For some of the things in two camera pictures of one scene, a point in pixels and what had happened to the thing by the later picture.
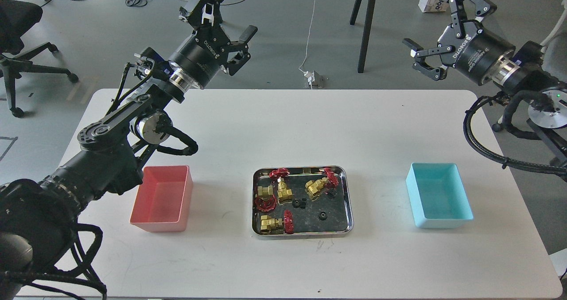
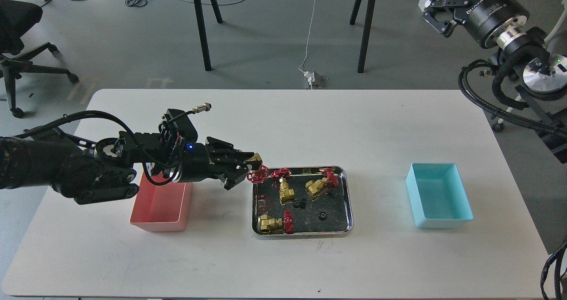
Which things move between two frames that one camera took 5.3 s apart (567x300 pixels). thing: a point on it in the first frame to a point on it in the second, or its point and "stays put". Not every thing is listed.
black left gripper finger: x=202 y=11 to x=241 y=156
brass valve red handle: x=312 y=188 stays put
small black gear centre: x=299 y=203 stays put
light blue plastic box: x=438 y=196 stays put
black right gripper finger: x=437 y=73 to x=444 y=27
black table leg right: x=369 y=21 stays put
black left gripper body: x=199 y=58 to x=213 y=160
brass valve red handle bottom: x=268 y=224 stays put
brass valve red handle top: x=284 y=195 stays put
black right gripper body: x=474 y=51 to x=482 y=6
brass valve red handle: x=266 y=201 to x=260 y=175
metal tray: x=302 y=203 stays put
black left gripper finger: x=238 y=56 to x=231 y=181
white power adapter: x=311 y=77 stays put
